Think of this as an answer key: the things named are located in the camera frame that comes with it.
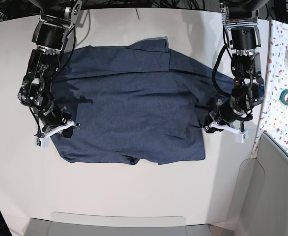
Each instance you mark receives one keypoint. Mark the grey plastic bin front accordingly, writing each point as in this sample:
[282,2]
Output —
[69,224]

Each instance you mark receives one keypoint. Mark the grey plastic bin right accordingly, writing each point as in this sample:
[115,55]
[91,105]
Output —
[259,206]

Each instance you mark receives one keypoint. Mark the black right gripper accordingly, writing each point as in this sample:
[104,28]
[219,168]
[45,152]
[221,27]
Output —
[55,117]

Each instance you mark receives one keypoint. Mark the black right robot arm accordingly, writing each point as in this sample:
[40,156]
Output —
[57,22]

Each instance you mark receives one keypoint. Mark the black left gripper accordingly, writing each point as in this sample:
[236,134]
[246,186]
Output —
[225,113]

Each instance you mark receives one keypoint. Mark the navy blue t-shirt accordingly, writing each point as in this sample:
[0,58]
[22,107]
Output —
[143,101]

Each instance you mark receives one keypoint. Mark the green tape roll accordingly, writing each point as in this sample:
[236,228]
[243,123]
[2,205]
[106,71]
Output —
[284,97]

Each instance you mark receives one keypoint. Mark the terrazzo patterned side table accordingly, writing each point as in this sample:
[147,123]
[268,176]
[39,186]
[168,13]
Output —
[273,118]

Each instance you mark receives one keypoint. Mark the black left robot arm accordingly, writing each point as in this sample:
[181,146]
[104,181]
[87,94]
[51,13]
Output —
[241,34]

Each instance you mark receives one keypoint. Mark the grey plastic bin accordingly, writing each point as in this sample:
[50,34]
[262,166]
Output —
[259,206]
[69,224]

